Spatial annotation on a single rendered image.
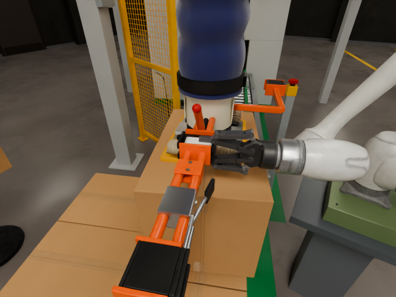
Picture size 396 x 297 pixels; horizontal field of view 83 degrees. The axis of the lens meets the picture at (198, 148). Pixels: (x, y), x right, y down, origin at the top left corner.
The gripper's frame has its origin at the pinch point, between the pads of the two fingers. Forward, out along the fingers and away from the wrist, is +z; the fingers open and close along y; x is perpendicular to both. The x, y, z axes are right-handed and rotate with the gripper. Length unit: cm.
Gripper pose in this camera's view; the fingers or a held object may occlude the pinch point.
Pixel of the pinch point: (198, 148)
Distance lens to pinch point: 60.7
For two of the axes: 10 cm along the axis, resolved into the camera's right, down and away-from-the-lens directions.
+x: 1.5, -5.6, 8.2
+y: 0.0, 8.3, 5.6
